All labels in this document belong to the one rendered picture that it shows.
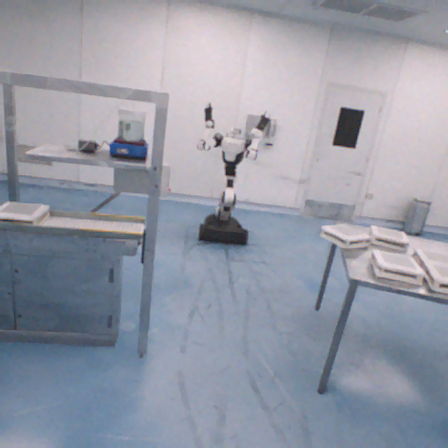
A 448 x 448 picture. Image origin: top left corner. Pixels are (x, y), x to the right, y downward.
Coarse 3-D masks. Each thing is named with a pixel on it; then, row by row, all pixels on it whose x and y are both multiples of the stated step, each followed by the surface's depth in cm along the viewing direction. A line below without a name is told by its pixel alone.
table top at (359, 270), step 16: (336, 224) 283; (416, 240) 273; (432, 240) 278; (352, 256) 221; (368, 256) 225; (352, 272) 197; (368, 272) 200; (384, 288) 188; (400, 288) 186; (416, 288) 189
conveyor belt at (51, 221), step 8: (48, 224) 206; (56, 224) 208; (64, 224) 210; (72, 224) 211; (80, 224) 213; (88, 224) 215; (96, 224) 217; (104, 224) 219; (112, 224) 221; (120, 224) 223; (128, 224) 225; (136, 224) 226; (40, 232) 196; (48, 232) 197; (136, 232) 214
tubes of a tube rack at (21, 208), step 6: (12, 204) 206; (18, 204) 209; (24, 204) 209; (30, 204) 211; (6, 210) 196; (12, 210) 197; (18, 210) 200; (24, 210) 200; (30, 210) 201; (36, 210) 205; (24, 222) 197; (30, 222) 198
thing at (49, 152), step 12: (48, 144) 204; (36, 156) 175; (48, 156) 176; (60, 156) 177; (72, 156) 181; (84, 156) 185; (96, 156) 189; (108, 156) 193; (120, 168) 183; (132, 168) 184; (144, 168) 184
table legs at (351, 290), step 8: (336, 248) 293; (328, 264) 299; (328, 272) 301; (320, 288) 307; (352, 288) 194; (320, 296) 309; (352, 296) 195; (320, 304) 311; (344, 304) 199; (344, 312) 199; (344, 320) 201; (336, 328) 205; (344, 328) 202; (336, 336) 205; (336, 344) 206; (328, 352) 213; (336, 352) 208; (328, 360) 211; (328, 368) 212; (328, 376) 214; (320, 384) 217; (320, 392) 219
